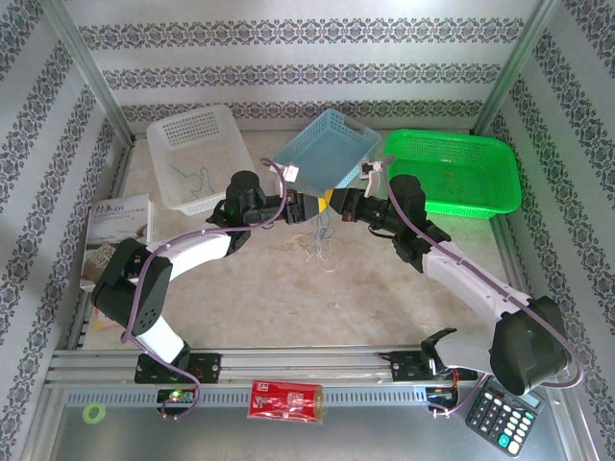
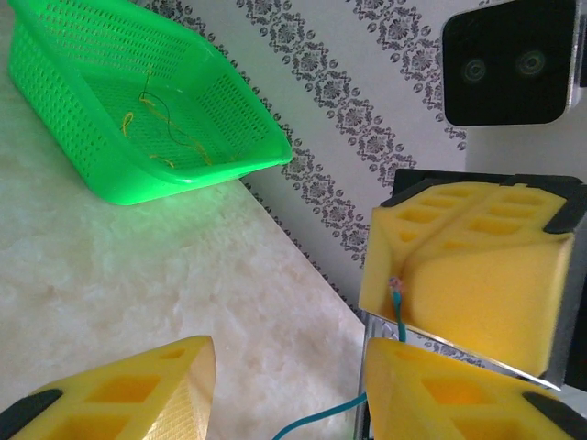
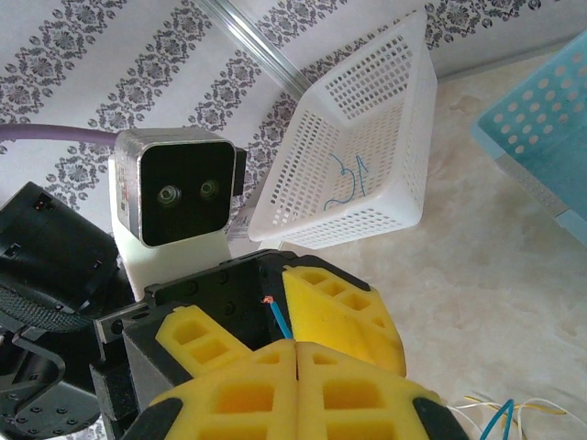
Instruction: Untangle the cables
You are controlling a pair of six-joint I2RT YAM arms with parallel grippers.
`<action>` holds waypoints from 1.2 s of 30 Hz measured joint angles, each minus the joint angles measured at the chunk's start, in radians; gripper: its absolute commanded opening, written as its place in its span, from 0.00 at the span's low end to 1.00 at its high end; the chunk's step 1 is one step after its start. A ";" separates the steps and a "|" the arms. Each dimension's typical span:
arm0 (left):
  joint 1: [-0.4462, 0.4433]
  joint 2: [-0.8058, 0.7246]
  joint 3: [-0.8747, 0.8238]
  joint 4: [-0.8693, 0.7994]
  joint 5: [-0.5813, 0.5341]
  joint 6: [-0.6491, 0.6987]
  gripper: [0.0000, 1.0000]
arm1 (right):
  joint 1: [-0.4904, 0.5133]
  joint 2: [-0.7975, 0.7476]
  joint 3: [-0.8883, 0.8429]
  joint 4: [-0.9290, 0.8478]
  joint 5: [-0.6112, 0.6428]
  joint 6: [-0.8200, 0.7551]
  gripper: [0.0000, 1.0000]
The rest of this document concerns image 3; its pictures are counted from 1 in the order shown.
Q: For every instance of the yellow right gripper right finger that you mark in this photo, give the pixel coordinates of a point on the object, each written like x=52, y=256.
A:
x=394, y=394

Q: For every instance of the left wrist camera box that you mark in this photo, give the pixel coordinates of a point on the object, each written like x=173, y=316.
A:
x=183, y=192

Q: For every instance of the white plastic mesh basket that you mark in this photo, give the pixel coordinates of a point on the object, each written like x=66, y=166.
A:
x=261, y=234

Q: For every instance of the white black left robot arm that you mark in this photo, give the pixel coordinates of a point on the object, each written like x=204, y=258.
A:
x=46, y=238

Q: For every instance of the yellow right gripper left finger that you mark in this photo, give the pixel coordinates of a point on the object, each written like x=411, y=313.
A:
x=206, y=394

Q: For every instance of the light blue plastic basket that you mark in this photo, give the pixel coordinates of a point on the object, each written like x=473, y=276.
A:
x=541, y=114

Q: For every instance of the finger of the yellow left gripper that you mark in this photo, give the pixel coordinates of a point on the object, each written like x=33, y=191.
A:
x=174, y=327
x=321, y=316

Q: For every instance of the aluminium frame post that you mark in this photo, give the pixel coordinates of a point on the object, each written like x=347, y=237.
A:
x=257, y=41

